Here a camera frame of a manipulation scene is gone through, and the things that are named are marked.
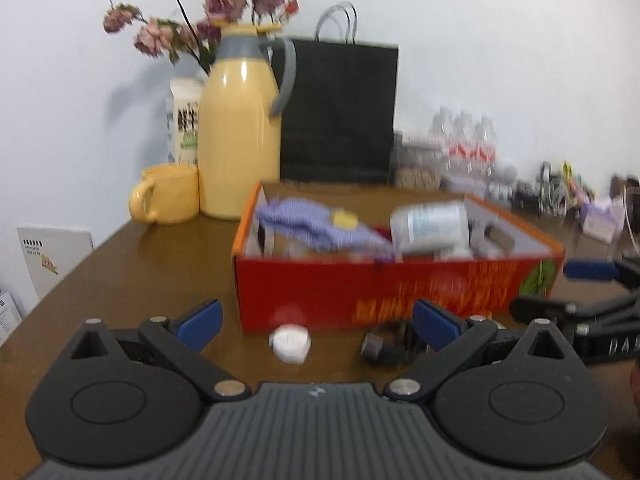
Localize purple drawstring pouch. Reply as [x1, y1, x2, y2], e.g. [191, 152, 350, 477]
[255, 197, 394, 261]

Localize purple white tissue box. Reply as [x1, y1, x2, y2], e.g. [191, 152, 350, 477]
[579, 197, 626, 245]

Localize small dark cylindrical object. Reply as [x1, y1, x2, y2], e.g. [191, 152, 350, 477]
[360, 321, 431, 367]

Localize small white tape roll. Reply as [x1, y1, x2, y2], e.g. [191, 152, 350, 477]
[269, 324, 311, 365]

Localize white robot figurine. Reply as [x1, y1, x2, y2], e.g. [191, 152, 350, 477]
[485, 158, 518, 208]

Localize red orange cardboard box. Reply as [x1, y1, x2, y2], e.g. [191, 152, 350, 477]
[231, 182, 565, 333]

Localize yellow ceramic mug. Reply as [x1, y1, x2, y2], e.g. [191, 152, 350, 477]
[128, 164, 200, 224]

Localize white metal tin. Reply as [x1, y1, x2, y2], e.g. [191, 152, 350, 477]
[440, 174, 487, 200]

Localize small yellow block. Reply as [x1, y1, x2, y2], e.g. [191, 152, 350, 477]
[331, 210, 359, 231]

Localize water bottle right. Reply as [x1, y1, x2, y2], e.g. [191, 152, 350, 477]
[475, 116, 497, 180]

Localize water bottle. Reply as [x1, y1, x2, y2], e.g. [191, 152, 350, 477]
[431, 106, 456, 157]
[475, 116, 497, 180]
[454, 112, 476, 176]

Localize water bottle middle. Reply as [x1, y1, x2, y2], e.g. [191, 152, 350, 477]
[454, 112, 476, 176]

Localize clear seed container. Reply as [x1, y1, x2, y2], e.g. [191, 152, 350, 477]
[393, 145, 445, 192]

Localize white flat box on container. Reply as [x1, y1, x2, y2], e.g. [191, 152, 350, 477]
[399, 130, 446, 151]

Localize water bottle left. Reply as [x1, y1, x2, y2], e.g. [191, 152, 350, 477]
[431, 106, 456, 157]

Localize white milk carton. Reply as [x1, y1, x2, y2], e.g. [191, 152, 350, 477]
[166, 77, 204, 164]

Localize black paper shopping bag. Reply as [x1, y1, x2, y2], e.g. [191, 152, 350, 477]
[280, 1, 399, 184]

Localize yellow thermos jug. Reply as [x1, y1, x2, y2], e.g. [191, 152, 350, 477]
[198, 24, 297, 220]

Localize dried pink rose bouquet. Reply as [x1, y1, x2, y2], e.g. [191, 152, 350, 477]
[102, 0, 302, 74]

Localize tangled cables pile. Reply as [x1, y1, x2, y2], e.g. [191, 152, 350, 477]
[514, 159, 597, 219]

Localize white board leaning on wall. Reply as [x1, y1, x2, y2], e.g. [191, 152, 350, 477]
[16, 226, 94, 300]

